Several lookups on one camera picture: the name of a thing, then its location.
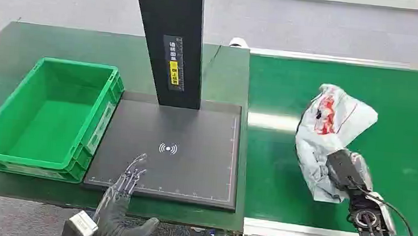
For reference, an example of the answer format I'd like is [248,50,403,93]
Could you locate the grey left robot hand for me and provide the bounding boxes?
[91,149,165,236]

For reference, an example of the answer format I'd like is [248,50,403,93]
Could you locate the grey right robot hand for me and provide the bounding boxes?
[322,147,377,203]

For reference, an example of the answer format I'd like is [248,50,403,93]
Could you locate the grey plastic parcel bag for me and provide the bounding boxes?
[289,80,382,208]

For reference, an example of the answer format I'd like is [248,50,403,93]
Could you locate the green conveyor belt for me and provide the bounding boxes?
[235,54,418,236]

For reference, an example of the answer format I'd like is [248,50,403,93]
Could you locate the green plastic crate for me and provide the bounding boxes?
[0,53,128,188]

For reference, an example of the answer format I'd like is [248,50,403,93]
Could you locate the black and yellow label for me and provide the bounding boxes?
[159,34,190,93]

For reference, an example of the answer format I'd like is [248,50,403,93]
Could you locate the black scanner column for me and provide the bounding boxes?
[122,0,211,111]

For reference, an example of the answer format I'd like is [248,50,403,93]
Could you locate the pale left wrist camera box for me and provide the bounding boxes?
[61,209,100,236]

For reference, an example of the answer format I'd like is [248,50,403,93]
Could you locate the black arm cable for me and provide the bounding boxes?
[341,175,418,236]

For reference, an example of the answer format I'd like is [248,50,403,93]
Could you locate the black scanner base plate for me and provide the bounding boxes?
[81,88,246,212]

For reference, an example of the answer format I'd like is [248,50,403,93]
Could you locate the thin black table cable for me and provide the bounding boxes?
[201,43,224,82]

